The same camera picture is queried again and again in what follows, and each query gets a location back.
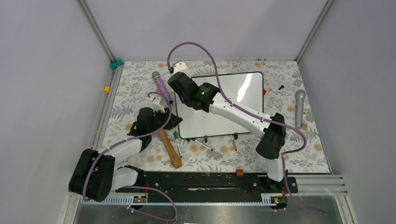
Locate purple glitter microphone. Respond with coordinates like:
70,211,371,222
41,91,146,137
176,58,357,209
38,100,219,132
151,71,173,104

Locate red cap whiteboard marker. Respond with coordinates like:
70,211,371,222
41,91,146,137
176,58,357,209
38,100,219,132
230,135,238,151

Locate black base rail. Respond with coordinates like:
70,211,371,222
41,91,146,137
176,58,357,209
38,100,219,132
114,166,298,203

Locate orange cylinder block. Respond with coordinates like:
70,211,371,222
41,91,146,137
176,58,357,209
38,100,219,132
235,169,244,177

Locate green cap whiteboard marker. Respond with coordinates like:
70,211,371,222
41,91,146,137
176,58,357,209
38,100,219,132
173,131,183,158

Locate white whiteboard black frame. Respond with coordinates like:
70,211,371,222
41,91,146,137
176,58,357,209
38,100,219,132
174,71,270,139

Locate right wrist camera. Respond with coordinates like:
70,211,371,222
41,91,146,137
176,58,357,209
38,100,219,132
171,62,190,76

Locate silver grey microphone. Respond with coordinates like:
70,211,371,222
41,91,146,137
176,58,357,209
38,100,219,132
295,90,306,128

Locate small wooden cube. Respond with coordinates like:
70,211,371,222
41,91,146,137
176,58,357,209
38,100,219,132
301,123,308,131

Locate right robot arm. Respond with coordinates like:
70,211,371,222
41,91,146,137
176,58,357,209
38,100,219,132
168,71,297,193

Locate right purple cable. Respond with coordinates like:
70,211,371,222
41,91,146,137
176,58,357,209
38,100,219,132
166,42,327,217

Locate teal corner clip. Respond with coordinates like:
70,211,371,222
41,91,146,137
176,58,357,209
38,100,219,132
110,59,124,69

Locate blue cap whiteboard marker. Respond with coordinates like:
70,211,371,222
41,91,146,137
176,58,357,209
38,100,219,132
190,138,214,151

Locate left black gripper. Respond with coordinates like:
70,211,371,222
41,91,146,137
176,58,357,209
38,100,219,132
148,107,182,134

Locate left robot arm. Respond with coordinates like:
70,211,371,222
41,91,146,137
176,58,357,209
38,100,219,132
68,107,183,202

